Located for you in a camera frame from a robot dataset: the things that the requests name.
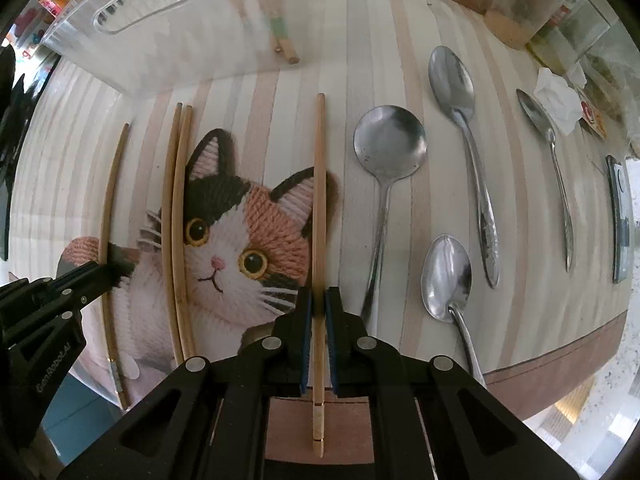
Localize small slim steel spoon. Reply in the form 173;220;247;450
516;89;575;272

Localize large oval steel spoon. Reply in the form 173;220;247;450
428;46;500;288

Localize short steel spoon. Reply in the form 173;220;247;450
420;234;486;387

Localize wooden chopstick pair outer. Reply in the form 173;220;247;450
160;102;183;365

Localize small red white packet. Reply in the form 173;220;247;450
577;90;608;140

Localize round bowl steel spoon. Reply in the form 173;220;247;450
352;105;427;334

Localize clear plastic utensil tray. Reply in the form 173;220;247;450
43;0;307;98

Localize clear jar brown lid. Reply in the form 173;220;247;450
484;0;563;50

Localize striped cat table mat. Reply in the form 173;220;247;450
1;0;639;479

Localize blue smartphone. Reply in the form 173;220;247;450
605;154;632;284

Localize green tipped chopstick in tray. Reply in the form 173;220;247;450
258;0;299;65

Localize crumpled white tissue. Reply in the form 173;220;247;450
534;67;582;136

